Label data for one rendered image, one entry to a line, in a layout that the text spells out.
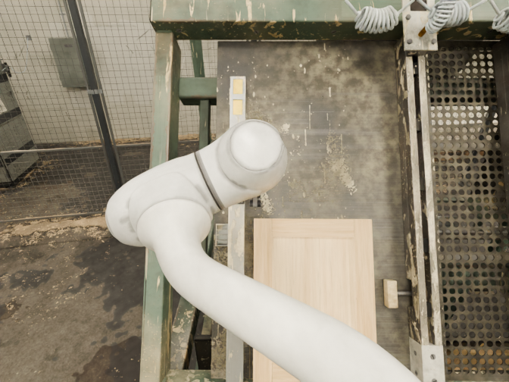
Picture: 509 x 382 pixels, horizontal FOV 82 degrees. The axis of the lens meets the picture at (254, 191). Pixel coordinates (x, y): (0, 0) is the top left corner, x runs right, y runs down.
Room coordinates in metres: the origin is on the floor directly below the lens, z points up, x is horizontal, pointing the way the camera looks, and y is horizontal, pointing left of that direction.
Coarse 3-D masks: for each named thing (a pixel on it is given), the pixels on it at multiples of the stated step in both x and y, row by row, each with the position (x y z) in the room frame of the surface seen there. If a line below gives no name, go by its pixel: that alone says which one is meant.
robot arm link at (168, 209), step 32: (192, 160) 0.40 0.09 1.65; (128, 192) 0.37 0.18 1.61; (160, 192) 0.35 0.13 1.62; (192, 192) 0.36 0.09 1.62; (128, 224) 0.34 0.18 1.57; (160, 224) 0.31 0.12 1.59; (192, 224) 0.32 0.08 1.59; (160, 256) 0.28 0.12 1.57; (192, 256) 0.26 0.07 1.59; (192, 288) 0.22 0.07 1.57; (224, 288) 0.21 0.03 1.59; (256, 288) 0.21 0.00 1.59; (224, 320) 0.19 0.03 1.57; (256, 320) 0.17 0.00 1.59; (288, 320) 0.17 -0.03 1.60; (320, 320) 0.17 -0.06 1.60; (288, 352) 0.15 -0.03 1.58; (320, 352) 0.14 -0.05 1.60; (352, 352) 0.14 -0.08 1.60; (384, 352) 0.14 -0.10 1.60
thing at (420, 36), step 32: (448, 0) 0.95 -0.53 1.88; (416, 32) 1.03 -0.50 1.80; (416, 64) 1.01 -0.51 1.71; (416, 96) 0.97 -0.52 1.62; (416, 128) 0.88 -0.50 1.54; (416, 160) 0.83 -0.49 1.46; (416, 192) 0.77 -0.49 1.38; (416, 224) 0.71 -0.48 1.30; (416, 256) 0.66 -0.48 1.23; (416, 288) 0.61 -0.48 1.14; (416, 320) 0.57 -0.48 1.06; (416, 352) 0.52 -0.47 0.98
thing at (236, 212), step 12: (240, 96) 0.98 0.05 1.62; (240, 120) 0.94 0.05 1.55; (228, 216) 0.76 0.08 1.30; (240, 216) 0.76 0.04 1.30; (228, 228) 0.73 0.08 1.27; (240, 228) 0.73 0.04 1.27; (228, 240) 0.71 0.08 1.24; (240, 240) 0.71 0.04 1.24; (228, 252) 0.69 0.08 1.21; (240, 252) 0.69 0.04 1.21; (228, 264) 0.67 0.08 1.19; (240, 264) 0.67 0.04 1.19; (228, 336) 0.55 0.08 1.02; (228, 348) 0.53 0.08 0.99; (240, 348) 0.53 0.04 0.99; (228, 360) 0.51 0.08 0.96; (240, 360) 0.51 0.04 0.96; (228, 372) 0.49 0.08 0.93; (240, 372) 0.49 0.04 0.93
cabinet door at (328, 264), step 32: (256, 224) 0.76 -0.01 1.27; (288, 224) 0.76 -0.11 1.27; (320, 224) 0.76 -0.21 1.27; (352, 224) 0.76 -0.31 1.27; (256, 256) 0.70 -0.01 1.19; (288, 256) 0.70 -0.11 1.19; (320, 256) 0.70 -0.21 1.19; (352, 256) 0.70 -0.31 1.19; (288, 288) 0.64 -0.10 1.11; (320, 288) 0.64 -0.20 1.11; (352, 288) 0.64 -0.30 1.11; (352, 320) 0.59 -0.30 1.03; (256, 352) 0.53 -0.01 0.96
